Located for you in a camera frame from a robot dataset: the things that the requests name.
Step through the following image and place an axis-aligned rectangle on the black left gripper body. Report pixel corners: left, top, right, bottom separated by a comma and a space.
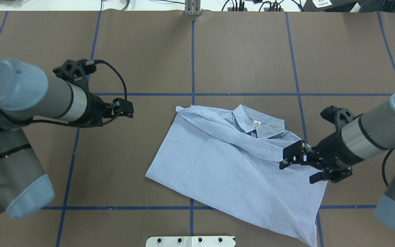
81, 93, 116, 128

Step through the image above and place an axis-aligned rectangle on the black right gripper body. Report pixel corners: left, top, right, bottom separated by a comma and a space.
307, 132, 356, 184

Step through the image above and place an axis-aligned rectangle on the light blue striped shirt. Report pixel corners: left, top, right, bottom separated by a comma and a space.
146, 105, 327, 247

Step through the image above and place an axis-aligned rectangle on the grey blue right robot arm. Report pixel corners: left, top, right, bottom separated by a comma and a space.
279, 94, 395, 230

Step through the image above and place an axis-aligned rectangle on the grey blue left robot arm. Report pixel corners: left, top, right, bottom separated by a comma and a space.
0, 58, 134, 219

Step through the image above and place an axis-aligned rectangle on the black power strip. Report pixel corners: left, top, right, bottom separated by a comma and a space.
224, 5, 284, 12

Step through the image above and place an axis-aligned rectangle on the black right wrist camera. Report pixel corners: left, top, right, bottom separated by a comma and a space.
320, 105, 356, 128

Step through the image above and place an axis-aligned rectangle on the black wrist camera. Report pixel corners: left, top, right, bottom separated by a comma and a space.
52, 59, 97, 82
320, 105, 356, 128

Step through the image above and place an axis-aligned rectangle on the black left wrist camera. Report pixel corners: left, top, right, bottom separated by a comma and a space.
52, 59, 97, 82

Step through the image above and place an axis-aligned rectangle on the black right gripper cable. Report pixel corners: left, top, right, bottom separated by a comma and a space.
381, 147, 395, 187

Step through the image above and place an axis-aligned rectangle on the grey aluminium frame post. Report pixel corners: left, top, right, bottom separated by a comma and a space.
184, 0, 202, 16

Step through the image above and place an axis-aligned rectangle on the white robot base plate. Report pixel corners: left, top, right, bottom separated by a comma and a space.
145, 236, 236, 247

